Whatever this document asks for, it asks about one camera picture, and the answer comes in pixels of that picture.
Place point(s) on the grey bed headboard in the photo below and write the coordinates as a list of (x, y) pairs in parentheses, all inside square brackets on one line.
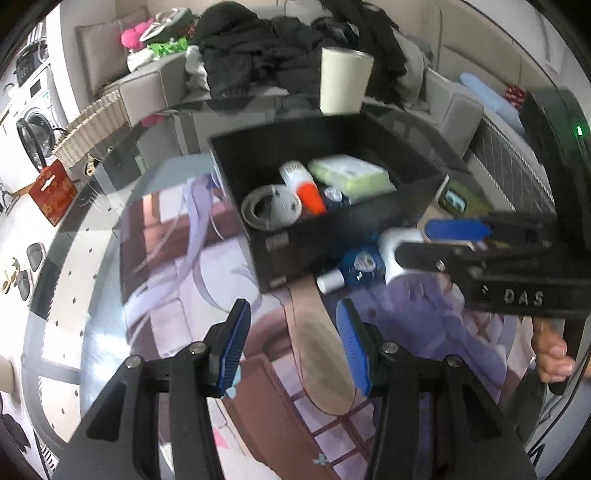
[(485, 41)]

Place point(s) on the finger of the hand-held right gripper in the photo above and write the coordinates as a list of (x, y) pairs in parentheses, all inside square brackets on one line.
[(457, 229), (425, 256)]

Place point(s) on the person's right hand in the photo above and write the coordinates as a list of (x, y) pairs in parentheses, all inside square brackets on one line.
[(551, 357)]

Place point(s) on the black garment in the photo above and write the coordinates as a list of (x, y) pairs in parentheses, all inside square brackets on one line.
[(369, 46)]

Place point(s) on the red gift bag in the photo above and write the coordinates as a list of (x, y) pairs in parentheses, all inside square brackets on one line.
[(53, 194)]

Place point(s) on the black countertop oven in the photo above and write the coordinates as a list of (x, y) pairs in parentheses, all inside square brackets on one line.
[(31, 64)]

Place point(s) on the grey garment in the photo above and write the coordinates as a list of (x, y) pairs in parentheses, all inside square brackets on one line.
[(413, 69)]

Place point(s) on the printed table mat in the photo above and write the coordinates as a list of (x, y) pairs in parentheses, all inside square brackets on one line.
[(184, 277)]

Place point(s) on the cream tumbler cup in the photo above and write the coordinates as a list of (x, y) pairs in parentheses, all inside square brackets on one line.
[(344, 83)]

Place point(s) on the black storage box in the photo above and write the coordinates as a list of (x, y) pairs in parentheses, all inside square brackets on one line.
[(323, 249)]

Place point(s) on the white glue stick orange cap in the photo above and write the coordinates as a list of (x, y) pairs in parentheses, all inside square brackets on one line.
[(304, 187)]

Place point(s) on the pink plush toy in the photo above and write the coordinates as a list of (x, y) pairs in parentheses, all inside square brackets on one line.
[(133, 37)]

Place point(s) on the white wicker basket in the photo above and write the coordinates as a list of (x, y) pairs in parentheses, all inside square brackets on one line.
[(92, 129)]

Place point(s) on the green and white bag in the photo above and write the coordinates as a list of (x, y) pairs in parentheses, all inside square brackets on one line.
[(157, 51)]

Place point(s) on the phone with green gold case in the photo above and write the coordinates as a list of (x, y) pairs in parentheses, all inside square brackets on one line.
[(455, 201)]

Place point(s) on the grey quilted mattress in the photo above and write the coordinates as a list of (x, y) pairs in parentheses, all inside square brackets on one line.
[(508, 161)]

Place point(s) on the grey tape roll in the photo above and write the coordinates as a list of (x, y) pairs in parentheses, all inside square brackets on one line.
[(277, 208)]

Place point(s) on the white cloth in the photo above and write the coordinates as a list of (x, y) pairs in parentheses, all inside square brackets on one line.
[(196, 67)]

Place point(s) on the grey slipper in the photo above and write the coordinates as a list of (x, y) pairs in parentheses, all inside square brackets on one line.
[(35, 257), (22, 286)]

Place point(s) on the grey pillow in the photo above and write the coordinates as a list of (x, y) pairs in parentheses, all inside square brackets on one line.
[(101, 46)]

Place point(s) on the grey sofa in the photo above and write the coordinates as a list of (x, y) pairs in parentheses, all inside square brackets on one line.
[(152, 83)]

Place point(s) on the black and white backpack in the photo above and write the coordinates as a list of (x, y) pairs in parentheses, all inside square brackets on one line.
[(171, 23)]

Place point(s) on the blue bottle with white cap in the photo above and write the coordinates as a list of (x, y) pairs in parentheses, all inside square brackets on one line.
[(362, 267)]

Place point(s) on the blue pillow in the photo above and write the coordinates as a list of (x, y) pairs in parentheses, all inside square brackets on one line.
[(489, 94)]

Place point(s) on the dark cloth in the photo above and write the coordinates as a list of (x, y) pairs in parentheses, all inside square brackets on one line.
[(14, 431)]

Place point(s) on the red patterned cloth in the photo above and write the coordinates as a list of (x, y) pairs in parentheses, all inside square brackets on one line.
[(515, 96)]

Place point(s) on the black puffer jacket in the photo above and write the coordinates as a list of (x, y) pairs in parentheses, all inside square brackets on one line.
[(258, 50)]

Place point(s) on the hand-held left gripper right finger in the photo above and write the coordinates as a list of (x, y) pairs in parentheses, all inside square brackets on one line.
[(353, 348)]

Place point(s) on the white washing machine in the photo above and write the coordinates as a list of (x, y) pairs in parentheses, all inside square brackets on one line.
[(37, 106)]

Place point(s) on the small clear bottle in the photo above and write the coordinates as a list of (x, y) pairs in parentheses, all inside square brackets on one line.
[(334, 194)]

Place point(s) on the green wipes pack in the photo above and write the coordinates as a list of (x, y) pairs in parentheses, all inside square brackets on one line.
[(351, 173)]

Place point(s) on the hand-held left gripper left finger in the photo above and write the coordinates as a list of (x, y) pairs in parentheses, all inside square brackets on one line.
[(233, 344)]

